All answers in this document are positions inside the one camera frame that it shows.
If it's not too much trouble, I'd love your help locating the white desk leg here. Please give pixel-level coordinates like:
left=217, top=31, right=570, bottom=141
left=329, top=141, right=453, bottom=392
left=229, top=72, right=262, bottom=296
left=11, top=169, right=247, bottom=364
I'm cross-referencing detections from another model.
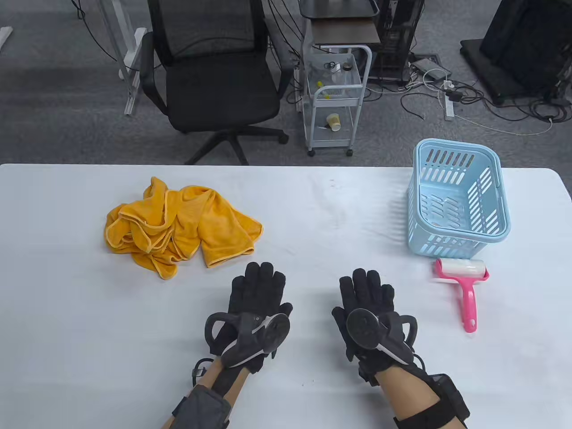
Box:
left=96, top=0, right=148, bottom=116

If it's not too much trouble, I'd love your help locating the light blue plastic basket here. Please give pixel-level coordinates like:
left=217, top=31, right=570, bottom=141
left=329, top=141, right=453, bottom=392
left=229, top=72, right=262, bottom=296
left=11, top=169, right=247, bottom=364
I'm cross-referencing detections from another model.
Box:
left=408, top=139, right=511, bottom=260

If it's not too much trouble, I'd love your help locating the yellow square towel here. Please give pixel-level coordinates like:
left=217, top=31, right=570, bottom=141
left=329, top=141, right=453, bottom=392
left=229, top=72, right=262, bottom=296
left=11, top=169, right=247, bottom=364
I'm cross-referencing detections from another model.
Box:
left=172, top=187, right=264, bottom=269
left=143, top=177, right=215, bottom=224
left=105, top=201, right=202, bottom=281

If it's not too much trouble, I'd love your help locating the black computer tower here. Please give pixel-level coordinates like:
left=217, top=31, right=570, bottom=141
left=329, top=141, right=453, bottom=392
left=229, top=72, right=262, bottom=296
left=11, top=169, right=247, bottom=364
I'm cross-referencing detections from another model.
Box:
left=369, top=0, right=425, bottom=85

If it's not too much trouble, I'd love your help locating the grey power adapter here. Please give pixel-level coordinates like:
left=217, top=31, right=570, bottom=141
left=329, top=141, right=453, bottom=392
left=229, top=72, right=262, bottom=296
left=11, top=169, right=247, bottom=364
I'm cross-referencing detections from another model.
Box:
left=411, top=58, right=452, bottom=82

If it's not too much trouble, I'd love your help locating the brown shelf board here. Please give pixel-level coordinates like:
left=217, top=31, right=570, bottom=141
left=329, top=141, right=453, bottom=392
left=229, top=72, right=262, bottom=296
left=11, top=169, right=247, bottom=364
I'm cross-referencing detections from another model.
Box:
left=311, top=19, right=381, bottom=45

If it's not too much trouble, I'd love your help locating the person's left forearm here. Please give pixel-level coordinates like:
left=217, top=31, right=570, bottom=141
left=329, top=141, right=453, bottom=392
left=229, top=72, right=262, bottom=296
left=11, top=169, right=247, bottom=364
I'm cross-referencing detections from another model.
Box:
left=161, top=357, right=251, bottom=429

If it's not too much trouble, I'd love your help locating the black display stand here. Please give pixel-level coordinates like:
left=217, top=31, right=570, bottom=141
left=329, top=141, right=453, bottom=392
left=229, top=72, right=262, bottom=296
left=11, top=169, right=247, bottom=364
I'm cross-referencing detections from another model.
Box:
left=460, top=0, right=572, bottom=106

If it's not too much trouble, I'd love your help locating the black office chair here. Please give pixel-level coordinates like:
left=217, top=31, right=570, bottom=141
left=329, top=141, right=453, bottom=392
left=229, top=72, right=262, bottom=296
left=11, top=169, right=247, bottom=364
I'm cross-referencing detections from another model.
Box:
left=140, top=0, right=290, bottom=166

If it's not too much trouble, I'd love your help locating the black wrist camera strap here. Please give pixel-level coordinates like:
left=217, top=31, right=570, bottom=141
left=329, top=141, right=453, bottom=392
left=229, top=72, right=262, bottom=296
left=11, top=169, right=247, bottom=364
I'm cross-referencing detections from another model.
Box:
left=172, top=357, right=231, bottom=429
left=393, top=373, right=471, bottom=429

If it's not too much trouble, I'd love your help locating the pink lint roller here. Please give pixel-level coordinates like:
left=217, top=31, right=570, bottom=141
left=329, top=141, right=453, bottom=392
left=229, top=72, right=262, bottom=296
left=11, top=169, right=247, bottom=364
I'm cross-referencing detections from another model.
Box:
left=434, top=258, right=490, bottom=333

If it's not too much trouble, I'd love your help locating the black tray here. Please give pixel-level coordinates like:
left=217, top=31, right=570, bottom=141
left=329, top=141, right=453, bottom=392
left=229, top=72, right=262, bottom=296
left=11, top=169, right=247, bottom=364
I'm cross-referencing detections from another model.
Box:
left=299, top=0, right=379, bottom=19

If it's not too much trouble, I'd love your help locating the black and white hand controller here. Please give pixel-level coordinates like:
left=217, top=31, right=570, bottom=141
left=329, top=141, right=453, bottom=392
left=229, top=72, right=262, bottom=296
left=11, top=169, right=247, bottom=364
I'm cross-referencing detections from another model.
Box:
left=205, top=311, right=291, bottom=369
left=346, top=308, right=418, bottom=358

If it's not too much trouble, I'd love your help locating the person's right hand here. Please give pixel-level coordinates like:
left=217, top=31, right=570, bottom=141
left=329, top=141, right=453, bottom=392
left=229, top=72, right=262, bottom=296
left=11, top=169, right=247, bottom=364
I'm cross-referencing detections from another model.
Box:
left=332, top=268, right=423, bottom=385

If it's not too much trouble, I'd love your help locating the white rolling cart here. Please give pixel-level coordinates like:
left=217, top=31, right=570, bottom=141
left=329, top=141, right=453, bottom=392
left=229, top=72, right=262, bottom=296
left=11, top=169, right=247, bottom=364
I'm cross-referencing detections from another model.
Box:
left=302, top=45, right=373, bottom=157

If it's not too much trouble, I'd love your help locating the person's left hand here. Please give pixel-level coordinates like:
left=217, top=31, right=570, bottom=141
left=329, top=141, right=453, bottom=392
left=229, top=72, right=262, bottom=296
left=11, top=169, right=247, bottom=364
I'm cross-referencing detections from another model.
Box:
left=210, top=262, right=294, bottom=375

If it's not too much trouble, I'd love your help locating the white floor cable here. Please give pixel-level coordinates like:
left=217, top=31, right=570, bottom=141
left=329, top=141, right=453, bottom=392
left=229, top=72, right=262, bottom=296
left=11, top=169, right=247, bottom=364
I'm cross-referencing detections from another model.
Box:
left=454, top=114, right=555, bottom=136

